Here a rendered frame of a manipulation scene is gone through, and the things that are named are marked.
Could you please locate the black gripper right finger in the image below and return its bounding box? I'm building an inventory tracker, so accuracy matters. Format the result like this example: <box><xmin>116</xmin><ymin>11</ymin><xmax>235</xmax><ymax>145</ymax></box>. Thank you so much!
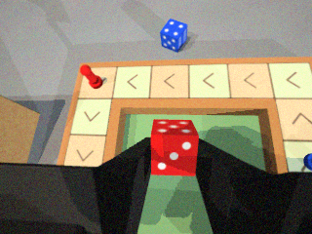
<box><xmin>196</xmin><ymin>138</ymin><xmax>312</xmax><ymax>234</ymax></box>

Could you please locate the blue pawn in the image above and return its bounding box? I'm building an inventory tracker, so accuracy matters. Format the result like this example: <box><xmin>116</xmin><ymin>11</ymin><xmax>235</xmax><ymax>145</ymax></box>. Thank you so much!
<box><xmin>303</xmin><ymin>154</ymin><xmax>312</xmax><ymax>171</ymax></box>

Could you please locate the red die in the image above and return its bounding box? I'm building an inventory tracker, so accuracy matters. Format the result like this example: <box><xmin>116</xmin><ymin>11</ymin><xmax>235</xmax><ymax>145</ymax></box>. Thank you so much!
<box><xmin>151</xmin><ymin>119</ymin><xmax>199</xmax><ymax>176</ymax></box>

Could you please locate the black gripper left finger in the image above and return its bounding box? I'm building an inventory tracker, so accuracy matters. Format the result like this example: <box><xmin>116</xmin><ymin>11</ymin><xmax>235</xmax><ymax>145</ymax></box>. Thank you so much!
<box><xmin>0</xmin><ymin>137</ymin><xmax>151</xmax><ymax>234</ymax></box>

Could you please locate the blue die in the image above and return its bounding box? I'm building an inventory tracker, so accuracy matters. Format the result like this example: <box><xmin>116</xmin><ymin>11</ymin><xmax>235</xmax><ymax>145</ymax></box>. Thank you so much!
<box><xmin>160</xmin><ymin>19</ymin><xmax>188</xmax><ymax>52</ymax></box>

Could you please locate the red pawn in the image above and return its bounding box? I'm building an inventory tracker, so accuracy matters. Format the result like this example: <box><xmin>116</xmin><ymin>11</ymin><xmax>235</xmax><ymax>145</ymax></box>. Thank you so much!
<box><xmin>80</xmin><ymin>64</ymin><xmax>102</xmax><ymax>89</ymax></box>

